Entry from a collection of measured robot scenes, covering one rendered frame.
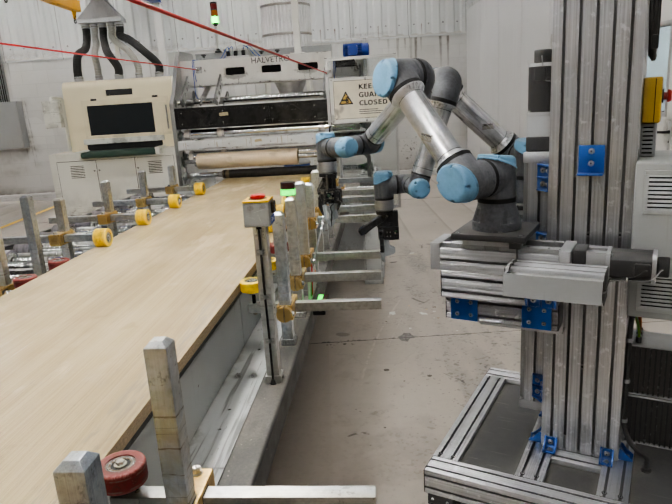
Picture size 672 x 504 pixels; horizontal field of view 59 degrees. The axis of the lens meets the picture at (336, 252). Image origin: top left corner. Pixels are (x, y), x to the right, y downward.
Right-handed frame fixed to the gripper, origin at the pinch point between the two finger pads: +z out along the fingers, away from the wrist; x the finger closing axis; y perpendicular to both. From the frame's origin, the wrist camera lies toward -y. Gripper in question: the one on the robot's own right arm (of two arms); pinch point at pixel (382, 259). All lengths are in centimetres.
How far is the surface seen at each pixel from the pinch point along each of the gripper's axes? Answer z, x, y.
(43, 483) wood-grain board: -9, -154, -52
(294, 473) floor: 82, -23, -40
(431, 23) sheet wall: -176, 875, 90
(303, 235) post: -12.9, -5.8, -30.2
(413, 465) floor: 82, -18, 8
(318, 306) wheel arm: 1, -52, -20
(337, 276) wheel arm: -1.7, -26.5, -16.0
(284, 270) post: -13, -56, -29
